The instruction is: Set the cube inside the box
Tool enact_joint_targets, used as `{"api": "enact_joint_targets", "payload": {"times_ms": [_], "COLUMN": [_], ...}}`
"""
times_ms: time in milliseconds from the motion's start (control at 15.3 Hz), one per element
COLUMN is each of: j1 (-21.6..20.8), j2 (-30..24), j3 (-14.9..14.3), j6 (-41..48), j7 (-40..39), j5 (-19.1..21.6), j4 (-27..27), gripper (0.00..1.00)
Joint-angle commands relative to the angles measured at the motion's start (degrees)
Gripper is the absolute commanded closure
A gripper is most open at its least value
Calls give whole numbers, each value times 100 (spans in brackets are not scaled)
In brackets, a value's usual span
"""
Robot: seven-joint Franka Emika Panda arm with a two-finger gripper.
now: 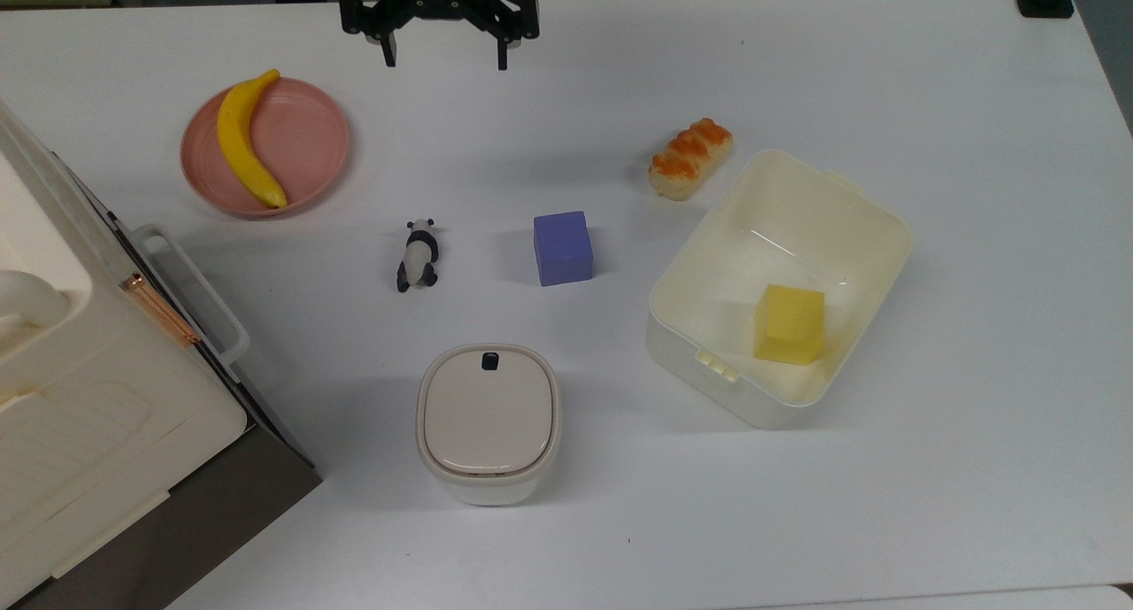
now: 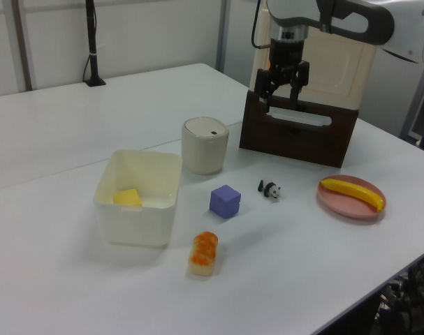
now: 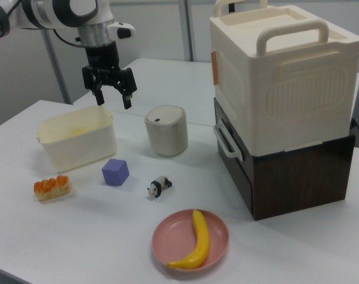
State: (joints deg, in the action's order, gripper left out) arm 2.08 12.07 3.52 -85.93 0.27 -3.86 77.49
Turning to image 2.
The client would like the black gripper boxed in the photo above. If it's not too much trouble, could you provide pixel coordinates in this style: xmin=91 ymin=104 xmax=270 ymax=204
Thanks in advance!
xmin=256 ymin=38 xmax=311 ymax=113

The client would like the purple cube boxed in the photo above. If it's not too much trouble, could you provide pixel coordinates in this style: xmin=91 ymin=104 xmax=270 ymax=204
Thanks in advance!
xmin=209 ymin=184 xmax=242 ymax=220

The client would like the yellow cube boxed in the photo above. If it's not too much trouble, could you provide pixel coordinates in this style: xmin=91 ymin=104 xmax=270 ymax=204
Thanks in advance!
xmin=112 ymin=188 xmax=143 ymax=207

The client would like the cream plastic box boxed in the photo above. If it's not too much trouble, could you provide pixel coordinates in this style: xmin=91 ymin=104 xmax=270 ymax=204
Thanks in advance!
xmin=93 ymin=149 xmax=183 ymax=248

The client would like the cream lidded trash bin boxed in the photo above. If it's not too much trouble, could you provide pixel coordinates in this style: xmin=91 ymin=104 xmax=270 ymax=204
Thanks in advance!
xmin=181 ymin=117 xmax=231 ymax=175

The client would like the panda toy figure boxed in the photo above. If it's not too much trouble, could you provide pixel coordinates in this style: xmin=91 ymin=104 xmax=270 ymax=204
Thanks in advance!
xmin=256 ymin=178 xmax=282 ymax=201

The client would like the yellow toy banana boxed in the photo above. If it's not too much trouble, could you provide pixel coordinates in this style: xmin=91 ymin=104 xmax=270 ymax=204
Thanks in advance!
xmin=319 ymin=177 xmax=386 ymax=213

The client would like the pink plate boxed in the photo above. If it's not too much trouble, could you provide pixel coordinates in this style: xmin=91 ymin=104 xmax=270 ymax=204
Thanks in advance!
xmin=316 ymin=174 xmax=387 ymax=220

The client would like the orange topped toy sushi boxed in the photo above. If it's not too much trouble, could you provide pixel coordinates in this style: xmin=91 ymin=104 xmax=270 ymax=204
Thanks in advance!
xmin=187 ymin=231 xmax=219 ymax=277

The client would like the black pole on base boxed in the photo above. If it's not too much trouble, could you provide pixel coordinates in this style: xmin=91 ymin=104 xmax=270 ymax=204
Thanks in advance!
xmin=84 ymin=0 xmax=107 ymax=87

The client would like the white drawer handle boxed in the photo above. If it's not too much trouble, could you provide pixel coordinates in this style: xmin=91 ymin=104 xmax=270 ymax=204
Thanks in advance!
xmin=266 ymin=105 xmax=334 ymax=127

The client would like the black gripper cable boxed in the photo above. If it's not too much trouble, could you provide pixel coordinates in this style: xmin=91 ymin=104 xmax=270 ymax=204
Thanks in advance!
xmin=251 ymin=0 xmax=272 ymax=50

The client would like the thin black pole cable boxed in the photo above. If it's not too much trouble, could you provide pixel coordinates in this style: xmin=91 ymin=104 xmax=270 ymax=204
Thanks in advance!
xmin=82 ymin=52 xmax=93 ymax=83

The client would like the black wire mesh object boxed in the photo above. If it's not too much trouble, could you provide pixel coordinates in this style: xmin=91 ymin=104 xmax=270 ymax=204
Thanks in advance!
xmin=378 ymin=256 xmax=424 ymax=335

